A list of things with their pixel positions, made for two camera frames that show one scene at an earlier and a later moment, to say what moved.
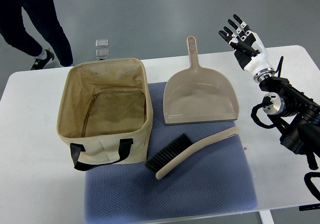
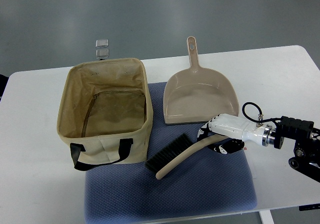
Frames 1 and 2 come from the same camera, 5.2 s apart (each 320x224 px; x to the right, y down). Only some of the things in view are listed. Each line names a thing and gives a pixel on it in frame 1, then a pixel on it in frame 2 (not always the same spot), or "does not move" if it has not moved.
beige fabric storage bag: x=105 y=112 does not move
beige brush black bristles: x=180 y=150 does not move
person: x=38 y=0 to x=3 y=80
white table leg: x=266 y=217 does not move
